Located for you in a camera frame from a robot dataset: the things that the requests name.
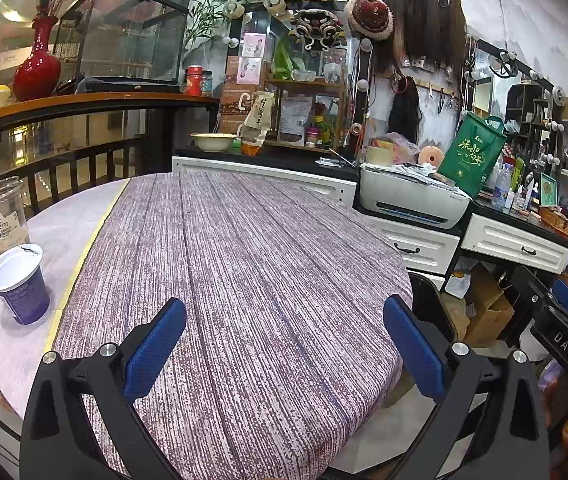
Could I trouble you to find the red can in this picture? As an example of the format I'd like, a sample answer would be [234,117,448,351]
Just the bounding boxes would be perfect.
[185,65,203,97]

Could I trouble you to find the purple paper cup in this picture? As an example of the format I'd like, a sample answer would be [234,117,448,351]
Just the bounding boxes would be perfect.
[0,243,50,326]

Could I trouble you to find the pink thread roll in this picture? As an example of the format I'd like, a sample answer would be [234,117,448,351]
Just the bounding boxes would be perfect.
[418,145,445,168]

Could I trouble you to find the wide white drawer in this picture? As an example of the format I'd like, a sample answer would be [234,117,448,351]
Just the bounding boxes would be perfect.
[461,214,568,274]

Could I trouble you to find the wooden shelf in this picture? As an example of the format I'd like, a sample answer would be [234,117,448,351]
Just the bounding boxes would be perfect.
[264,77,352,153]

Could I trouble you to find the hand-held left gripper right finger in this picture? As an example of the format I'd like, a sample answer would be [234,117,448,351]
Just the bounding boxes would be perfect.
[383,294,551,480]

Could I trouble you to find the beige paper bag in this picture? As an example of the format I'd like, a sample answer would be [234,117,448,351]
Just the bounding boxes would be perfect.
[241,91,275,146]

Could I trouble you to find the person's lavender clothing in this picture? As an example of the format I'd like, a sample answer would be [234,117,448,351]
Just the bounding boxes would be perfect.
[539,360,565,396]

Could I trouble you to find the teal framed picture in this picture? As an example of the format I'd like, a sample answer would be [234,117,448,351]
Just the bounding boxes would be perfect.
[539,172,558,207]

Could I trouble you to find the black vanity mirror frame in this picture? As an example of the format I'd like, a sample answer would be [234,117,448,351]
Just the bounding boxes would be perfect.
[229,2,379,156]

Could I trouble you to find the red ceramic vase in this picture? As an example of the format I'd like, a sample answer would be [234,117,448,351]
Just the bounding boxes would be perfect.
[12,15,62,102]

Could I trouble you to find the pink photo card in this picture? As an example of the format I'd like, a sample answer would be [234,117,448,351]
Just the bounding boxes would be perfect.
[236,56,265,86]
[241,32,267,58]

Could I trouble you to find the clear water bottle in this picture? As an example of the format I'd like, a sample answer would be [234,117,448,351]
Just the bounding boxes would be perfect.
[493,162,512,211]

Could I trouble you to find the clear plastic cup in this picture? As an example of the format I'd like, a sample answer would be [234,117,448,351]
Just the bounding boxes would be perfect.
[0,176,30,256]

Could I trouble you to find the row of hanging hair pieces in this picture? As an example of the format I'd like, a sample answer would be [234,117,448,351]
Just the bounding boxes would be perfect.
[379,0,467,66]

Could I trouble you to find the white cabinet front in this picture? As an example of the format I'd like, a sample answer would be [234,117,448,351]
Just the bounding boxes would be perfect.
[171,156,358,208]

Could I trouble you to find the brown printed box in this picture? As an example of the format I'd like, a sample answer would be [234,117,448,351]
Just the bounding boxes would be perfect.
[219,82,259,133]

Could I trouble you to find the brown cardboard box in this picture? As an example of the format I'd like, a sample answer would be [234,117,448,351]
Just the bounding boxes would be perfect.
[464,265,515,348]

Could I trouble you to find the wooden counter with black railing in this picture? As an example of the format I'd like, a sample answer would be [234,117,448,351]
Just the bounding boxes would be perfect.
[0,91,221,211]

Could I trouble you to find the cream enamel bowl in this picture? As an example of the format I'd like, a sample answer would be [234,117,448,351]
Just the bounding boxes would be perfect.
[190,132,241,153]

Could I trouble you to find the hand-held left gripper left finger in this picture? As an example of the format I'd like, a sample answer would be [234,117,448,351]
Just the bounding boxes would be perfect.
[18,297,188,480]

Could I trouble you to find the black wig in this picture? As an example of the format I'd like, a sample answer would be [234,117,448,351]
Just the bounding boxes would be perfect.
[389,77,422,146]

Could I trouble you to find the pile of papers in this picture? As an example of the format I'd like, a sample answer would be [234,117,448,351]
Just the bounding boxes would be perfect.
[394,162,470,196]

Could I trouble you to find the glass display case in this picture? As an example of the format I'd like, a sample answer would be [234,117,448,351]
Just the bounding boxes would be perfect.
[56,0,191,92]

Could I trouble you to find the white bag with orange print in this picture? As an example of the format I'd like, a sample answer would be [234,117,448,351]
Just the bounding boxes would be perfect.
[446,270,472,301]

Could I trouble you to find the ornate opera headdress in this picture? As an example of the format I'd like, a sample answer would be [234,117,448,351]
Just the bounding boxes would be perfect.
[289,8,347,53]

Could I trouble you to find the green tote bag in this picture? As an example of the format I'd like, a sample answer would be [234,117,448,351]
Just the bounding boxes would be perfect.
[438,111,508,200]

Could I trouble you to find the dark brown waste bin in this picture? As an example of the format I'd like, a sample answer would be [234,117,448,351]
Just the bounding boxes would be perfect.
[406,272,457,346]

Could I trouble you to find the green bamboo plant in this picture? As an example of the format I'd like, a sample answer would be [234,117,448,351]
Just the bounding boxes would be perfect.
[184,0,285,56]

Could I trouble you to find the red fur trimmed hat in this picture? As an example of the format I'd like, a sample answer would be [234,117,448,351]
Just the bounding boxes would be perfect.
[346,0,395,42]

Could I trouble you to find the white printer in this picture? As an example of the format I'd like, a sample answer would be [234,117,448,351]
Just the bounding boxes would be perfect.
[359,162,472,230]

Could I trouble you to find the white drawer below printer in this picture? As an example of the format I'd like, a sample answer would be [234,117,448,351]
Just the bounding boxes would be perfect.
[364,217,462,275]

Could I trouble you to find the pink plastic bag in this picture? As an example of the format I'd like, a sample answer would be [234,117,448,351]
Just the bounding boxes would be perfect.
[376,132,422,165]

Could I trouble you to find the purple striped tablecloth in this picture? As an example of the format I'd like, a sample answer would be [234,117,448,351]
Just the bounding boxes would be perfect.
[54,171,415,480]

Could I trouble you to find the white table cover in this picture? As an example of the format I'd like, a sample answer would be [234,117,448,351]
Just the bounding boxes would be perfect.
[0,177,132,421]

